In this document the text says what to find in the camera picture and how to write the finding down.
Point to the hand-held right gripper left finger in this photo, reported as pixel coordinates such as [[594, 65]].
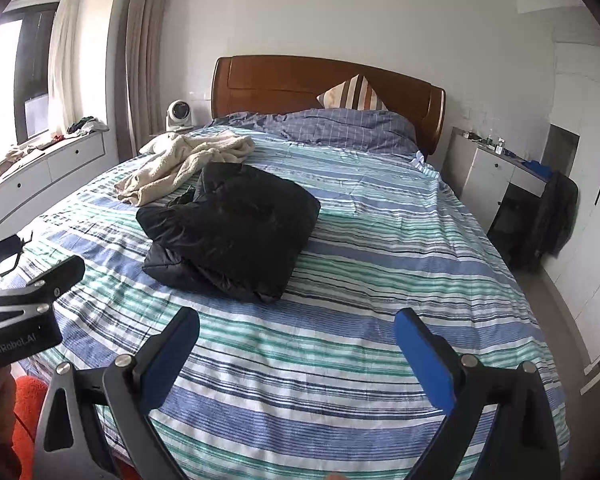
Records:
[[172, 355]]

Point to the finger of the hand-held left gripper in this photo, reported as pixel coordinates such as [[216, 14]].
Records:
[[62, 272], [0, 252]]

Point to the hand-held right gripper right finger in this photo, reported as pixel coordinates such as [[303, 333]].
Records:
[[425, 355]]

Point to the black puffer jacket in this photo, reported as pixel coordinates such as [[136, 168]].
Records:
[[240, 230]]

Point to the pile of clothes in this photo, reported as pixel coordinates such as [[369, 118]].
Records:
[[87, 125]]

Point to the orange fuzzy cloth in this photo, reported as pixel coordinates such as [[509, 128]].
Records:
[[30, 405]]

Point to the beige cloth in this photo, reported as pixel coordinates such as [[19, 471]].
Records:
[[5, 160]]

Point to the striped bed sheet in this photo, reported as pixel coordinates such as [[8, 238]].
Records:
[[380, 260]]

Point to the white window cabinet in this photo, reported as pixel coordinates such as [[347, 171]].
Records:
[[75, 152]]

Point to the beige fleece blanket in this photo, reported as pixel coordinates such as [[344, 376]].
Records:
[[180, 160]]

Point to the white desk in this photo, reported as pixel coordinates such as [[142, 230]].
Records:
[[485, 175]]

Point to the dark jacket on chair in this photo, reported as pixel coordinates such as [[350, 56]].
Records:
[[555, 215]]

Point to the window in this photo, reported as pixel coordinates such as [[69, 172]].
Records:
[[30, 60]]

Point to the white desk fan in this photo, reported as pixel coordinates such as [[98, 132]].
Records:
[[179, 112]]

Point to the white sheer curtain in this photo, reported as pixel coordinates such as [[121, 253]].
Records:
[[62, 60]]

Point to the blue cloth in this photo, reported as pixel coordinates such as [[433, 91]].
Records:
[[535, 167]]

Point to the brown curtain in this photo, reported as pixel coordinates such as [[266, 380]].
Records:
[[140, 60]]

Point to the blue checked pillow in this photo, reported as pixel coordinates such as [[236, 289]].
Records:
[[340, 127]]

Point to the white wardrobe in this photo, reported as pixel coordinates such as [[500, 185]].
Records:
[[590, 160]]

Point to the striped cushion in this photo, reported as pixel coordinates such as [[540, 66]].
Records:
[[352, 94]]

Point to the wooden headboard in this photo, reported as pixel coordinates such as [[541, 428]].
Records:
[[270, 85]]

